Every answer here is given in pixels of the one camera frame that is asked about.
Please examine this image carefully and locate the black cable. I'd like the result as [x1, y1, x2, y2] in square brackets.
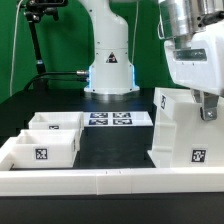
[23, 69, 90, 92]

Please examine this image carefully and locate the black camera stand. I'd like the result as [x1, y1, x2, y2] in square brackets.
[20, 0, 69, 92]

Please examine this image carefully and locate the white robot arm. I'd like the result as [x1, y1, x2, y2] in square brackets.
[79, 0, 224, 121]

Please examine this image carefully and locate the white cable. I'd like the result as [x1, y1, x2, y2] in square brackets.
[9, 0, 26, 98]

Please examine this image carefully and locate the white rear drawer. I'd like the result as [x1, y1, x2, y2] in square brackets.
[28, 112, 84, 130]

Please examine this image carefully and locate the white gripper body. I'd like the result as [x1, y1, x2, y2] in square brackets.
[164, 28, 224, 96]

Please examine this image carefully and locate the white front fence wall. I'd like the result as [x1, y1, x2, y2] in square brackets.
[0, 167, 224, 196]

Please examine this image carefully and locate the white marker base plate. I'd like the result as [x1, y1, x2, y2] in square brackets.
[84, 111, 153, 127]

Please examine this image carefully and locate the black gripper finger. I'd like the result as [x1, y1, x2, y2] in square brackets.
[200, 92, 219, 121]

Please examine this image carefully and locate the white front drawer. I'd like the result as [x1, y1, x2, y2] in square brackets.
[11, 130, 80, 168]

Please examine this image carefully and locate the white drawer cabinet box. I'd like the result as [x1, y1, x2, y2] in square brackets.
[148, 88, 224, 168]

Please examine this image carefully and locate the white drawer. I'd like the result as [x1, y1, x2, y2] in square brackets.
[11, 130, 80, 168]
[28, 112, 84, 130]

